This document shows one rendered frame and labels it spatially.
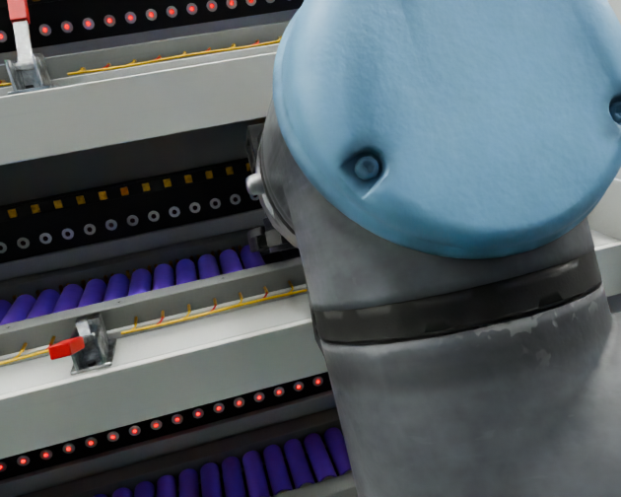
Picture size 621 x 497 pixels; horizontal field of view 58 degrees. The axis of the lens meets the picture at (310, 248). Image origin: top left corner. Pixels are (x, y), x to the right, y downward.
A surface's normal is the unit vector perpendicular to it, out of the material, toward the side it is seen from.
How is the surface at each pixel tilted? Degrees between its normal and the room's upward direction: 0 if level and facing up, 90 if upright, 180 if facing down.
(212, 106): 110
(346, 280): 90
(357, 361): 91
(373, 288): 90
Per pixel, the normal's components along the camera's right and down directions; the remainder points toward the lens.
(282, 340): 0.23, 0.29
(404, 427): -0.65, 0.15
